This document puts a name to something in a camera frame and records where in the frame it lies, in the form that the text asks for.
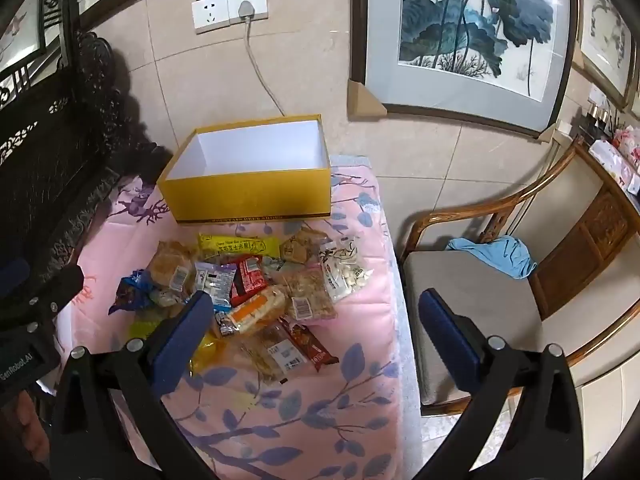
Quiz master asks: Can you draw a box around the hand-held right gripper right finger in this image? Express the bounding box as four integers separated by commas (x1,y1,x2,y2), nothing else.
412,287,586,480

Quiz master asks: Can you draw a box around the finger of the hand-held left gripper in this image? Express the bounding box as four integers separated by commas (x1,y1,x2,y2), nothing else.
0,262,86,328

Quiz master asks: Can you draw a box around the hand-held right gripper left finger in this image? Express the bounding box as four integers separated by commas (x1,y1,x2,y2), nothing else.
50,290,216,480

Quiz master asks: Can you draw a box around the pile of assorted snack packets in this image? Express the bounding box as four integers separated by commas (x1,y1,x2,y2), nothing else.
107,227,375,386

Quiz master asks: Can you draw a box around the yellow cardboard box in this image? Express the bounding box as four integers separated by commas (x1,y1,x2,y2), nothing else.
156,114,332,223

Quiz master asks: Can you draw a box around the grey chair seat cushion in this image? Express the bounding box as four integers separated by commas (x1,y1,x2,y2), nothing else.
402,250,546,406

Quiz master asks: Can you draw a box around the light blue cloth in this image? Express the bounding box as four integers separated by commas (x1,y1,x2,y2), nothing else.
446,235,537,280

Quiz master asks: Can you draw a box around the pink floral blanket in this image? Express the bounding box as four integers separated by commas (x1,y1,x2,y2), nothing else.
50,155,426,480

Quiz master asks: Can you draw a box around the dark carved wooden furniture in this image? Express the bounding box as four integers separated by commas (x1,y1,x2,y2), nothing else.
0,0,176,286

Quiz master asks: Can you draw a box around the wooden armchair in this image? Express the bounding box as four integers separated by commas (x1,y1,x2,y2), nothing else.
400,135,640,416

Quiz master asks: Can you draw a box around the floral wrapped package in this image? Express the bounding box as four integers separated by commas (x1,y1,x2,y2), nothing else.
590,127,640,196

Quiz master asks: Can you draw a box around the framed pale painting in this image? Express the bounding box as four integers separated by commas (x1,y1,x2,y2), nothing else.
0,0,47,68

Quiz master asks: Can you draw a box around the framed lotus painting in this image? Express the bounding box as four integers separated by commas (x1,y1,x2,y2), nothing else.
348,0,581,139

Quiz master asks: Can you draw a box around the framed bird painting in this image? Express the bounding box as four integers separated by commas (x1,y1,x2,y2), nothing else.
575,0,638,109

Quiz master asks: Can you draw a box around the grey plug with cable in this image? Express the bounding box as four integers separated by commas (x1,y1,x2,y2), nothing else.
238,1,287,117

